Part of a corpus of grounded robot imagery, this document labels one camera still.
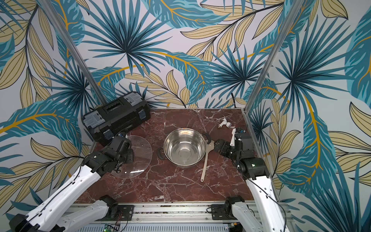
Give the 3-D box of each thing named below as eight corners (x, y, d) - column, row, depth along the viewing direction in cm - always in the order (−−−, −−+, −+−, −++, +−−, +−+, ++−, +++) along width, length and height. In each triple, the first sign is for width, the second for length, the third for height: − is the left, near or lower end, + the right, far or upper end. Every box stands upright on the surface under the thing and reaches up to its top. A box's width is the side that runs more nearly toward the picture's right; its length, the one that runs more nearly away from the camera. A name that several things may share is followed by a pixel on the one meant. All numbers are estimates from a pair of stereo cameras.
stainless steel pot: (158, 164, 92) (155, 154, 81) (175, 134, 107) (175, 122, 95) (195, 180, 87) (197, 171, 75) (208, 146, 101) (211, 134, 89)
